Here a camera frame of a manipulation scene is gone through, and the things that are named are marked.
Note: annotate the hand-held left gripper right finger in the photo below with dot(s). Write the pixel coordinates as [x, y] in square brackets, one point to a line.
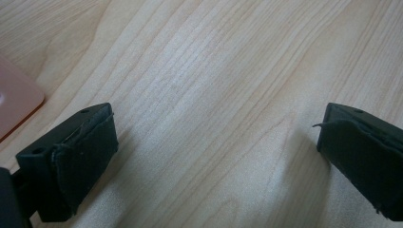
[367, 158]

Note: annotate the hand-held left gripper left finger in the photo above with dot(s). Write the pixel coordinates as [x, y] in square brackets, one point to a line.
[76, 158]

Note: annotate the pink plastic basket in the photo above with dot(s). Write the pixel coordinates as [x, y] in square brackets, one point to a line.
[15, 101]

